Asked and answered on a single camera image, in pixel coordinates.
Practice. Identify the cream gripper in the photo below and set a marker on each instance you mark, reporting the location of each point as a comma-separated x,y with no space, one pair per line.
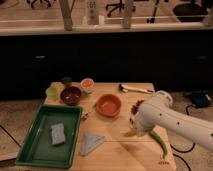
132,126

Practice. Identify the yellow banana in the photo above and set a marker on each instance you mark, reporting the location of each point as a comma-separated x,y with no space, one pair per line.
131,133

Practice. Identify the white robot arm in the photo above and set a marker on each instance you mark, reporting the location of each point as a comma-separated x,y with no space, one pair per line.
157,110

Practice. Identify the red bowl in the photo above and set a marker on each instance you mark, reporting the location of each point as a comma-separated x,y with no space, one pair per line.
108,105

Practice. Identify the dark maroon bowl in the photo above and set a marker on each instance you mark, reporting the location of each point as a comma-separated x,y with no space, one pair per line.
71,95

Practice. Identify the brown grape bunch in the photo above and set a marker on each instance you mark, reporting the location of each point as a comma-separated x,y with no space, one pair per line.
135,107

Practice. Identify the green chili pepper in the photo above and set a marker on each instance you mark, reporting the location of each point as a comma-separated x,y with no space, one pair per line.
159,140

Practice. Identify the grey folded cloth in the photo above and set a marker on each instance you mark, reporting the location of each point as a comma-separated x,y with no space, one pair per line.
90,142

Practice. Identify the black floor device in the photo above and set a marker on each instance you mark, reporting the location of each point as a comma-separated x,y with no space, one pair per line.
199,98

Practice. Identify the small metal spoon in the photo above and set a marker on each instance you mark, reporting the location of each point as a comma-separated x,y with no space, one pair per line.
86,114

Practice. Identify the orange filled white cup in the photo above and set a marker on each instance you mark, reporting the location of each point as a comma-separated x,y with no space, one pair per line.
87,85

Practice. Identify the dark small cup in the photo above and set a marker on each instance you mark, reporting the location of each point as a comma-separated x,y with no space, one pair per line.
66,81

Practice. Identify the grey blue sponge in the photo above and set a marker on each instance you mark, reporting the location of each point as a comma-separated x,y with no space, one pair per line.
57,133

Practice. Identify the green plastic tray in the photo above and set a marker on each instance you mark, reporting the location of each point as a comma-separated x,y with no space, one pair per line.
38,150

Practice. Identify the light green cup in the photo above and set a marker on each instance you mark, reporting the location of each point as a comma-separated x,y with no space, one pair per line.
52,93

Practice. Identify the white handled brush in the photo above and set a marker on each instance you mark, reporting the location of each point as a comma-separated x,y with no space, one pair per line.
126,88

